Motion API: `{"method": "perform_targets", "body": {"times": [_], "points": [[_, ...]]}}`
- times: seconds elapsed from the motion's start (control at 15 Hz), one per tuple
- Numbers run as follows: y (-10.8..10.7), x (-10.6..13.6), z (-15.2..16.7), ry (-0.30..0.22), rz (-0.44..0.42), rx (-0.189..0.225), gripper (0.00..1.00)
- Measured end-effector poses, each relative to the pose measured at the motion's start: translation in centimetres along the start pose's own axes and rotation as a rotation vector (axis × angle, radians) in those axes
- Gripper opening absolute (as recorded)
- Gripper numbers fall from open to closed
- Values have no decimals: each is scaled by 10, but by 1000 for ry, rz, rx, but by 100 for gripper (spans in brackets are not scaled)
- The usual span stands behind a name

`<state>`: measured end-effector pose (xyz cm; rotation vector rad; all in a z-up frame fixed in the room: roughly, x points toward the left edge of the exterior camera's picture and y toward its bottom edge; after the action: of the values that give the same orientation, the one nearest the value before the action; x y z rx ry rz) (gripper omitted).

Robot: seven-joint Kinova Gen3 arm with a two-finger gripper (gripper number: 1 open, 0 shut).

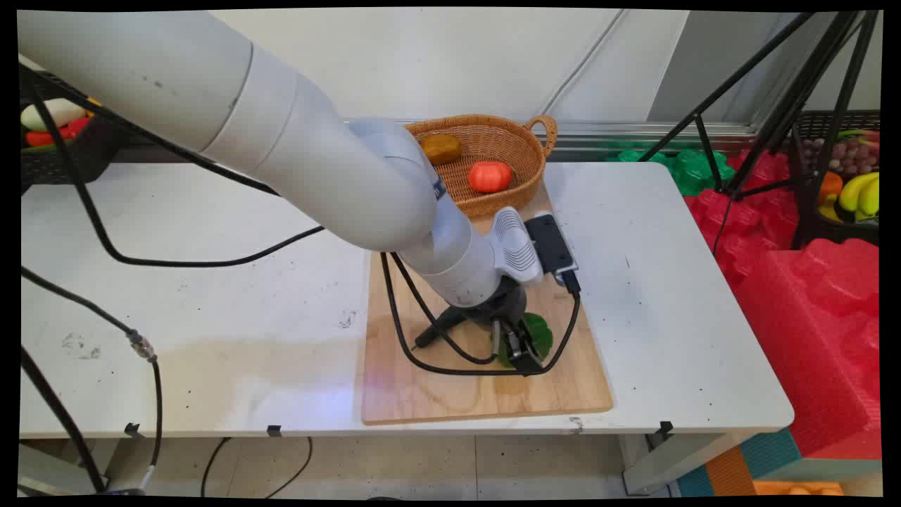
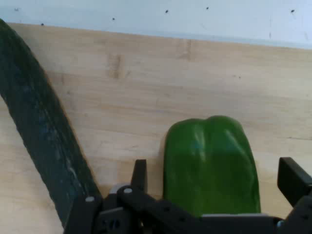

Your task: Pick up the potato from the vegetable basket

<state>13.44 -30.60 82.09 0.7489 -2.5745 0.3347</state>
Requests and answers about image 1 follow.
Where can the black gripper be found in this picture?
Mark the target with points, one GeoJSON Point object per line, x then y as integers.
{"type": "Point", "coordinates": [503, 304]}

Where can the green bell pepper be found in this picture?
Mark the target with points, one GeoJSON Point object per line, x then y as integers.
{"type": "Point", "coordinates": [540, 334]}

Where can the brown potato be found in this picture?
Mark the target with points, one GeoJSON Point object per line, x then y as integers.
{"type": "Point", "coordinates": [442, 148]}

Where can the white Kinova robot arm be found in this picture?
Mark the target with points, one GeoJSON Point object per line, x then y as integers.
{"type": "Point", "coordinates": [211, 91]}

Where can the dark green cucumber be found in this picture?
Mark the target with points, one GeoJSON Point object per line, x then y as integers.
{"type": "Point", "coordinates": [436, 331]}

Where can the wooden cutting board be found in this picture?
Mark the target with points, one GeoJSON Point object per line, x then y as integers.
{"type": "Point", "coordinates": [436, 394]}

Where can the red tomato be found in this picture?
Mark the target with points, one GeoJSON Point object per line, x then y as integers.
{"type": "Point", "coordinates": [490, 177]}

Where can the white table leg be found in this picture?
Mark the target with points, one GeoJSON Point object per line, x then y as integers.
{"type": "Point", "coordinates": [676, 461]}

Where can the woven wicker basket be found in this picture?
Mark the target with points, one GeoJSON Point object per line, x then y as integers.
{"type": "Point", "coordinates": [493, 141]}

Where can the green foam tray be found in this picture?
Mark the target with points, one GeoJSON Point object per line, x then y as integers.
{"type": "Point", "coordinates": [693, 172]}

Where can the small red foam tray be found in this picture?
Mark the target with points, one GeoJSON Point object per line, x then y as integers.
{"type": "Point", "coordinates": [746, 225]}

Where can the large red foam tray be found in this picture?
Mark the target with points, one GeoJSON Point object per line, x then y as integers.
{"type": "Point", "coordinates": [816, 338]}

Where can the black plastic fruit basket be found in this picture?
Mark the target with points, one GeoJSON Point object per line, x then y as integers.
{"type": "Point", "coordinates": [809, 225]}

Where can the orange fruit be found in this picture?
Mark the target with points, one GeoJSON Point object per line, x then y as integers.
{"type": "Point", "coordinates": [830, 186]}

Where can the yellow banana bunch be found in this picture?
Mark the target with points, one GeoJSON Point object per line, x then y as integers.
{"type": "Point", "coordinates": [862, 193]}

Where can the purple grape bunch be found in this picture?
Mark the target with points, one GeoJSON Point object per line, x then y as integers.
{"type": "Point", "coordinates": [848, 156]}

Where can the yellow bell pepper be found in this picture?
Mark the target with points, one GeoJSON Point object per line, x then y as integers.
{"type": "Point", "coordinates": [93, 107]}

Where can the black plastic vegetable basket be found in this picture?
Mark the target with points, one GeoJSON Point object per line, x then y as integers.
{"type": "Point", "coordinates": [63, 162]}

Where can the red chili pepper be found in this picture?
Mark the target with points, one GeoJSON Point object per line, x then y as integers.
{"type": "Point", "coordinates": [56, 134]}

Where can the white eggplant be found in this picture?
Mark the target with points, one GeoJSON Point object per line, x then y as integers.
{"type": "Point", "coordinates": [49, 113]}

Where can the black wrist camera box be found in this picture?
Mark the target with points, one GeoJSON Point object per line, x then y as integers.
{"type": "Point", "coordinates": [550, 243]}

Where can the black camera tripod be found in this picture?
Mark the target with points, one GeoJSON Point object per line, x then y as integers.
{"type": "Point", "coordinates": [788, 105]}

